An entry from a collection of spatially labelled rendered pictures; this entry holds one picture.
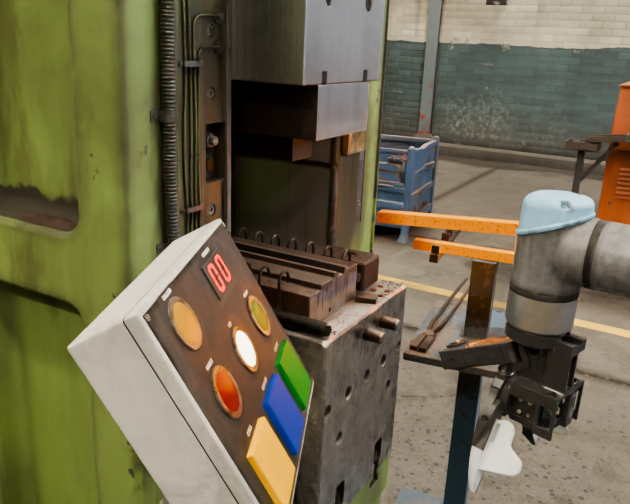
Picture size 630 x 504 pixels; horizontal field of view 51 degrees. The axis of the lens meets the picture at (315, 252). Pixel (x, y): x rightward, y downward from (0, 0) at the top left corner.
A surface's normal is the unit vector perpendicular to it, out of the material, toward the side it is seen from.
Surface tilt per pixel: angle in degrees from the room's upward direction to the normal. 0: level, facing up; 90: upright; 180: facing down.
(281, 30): 90
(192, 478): 90
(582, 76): 90
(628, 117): 90
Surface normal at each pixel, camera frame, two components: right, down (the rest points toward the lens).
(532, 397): -0.70, 0.18
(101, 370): -0.08, 0.30
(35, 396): -0.50, 0.25
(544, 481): 0.04, -0.95
